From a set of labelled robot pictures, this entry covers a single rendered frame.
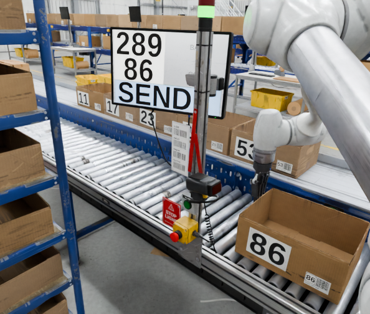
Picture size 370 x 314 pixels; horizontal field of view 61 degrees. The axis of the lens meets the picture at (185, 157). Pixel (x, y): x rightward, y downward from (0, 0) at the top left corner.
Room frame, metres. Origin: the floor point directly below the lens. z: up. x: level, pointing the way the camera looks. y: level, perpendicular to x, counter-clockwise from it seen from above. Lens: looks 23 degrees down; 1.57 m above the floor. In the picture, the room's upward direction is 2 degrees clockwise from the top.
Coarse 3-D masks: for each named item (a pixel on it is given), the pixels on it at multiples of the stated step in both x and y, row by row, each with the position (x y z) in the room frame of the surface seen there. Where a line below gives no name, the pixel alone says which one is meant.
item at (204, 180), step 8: (192, 176) 0.97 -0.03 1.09; (200, 176) 0.96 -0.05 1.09; (208, 176) 0.97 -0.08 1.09; (192, 184) 0.95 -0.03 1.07; (200, 184) 0.93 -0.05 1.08; (208, 184) 0.91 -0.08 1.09; (216, 184) 0.92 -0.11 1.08; (192, 192) 0.97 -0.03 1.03; (200, 192) 0.93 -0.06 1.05; (208, 192) 0.91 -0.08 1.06; (216, 192) 0.92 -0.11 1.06; (192, 200) 0.96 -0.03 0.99; (200, 200) 0.95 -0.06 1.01
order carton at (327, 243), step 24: (240, 216) 0.99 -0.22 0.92; (264, 216) 1.18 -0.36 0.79; (288, 216) 1.16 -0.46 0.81; (312, 216) 1.10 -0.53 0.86; (336, 216) 1.04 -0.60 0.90; (240, 240) 0.98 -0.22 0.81; (288, 240) 0.87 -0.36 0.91; (312, 240) 1.07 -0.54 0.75; (336, 240) 1.03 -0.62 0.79; (360, 240) 0.98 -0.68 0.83; (264, 264) 0.91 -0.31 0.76; (288, 264) 0.86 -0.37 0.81; (312, 264) 0.81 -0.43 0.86; (336, 264) 0.77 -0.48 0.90; (312, 288) 0.80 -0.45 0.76; (336, 288) 0.76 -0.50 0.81
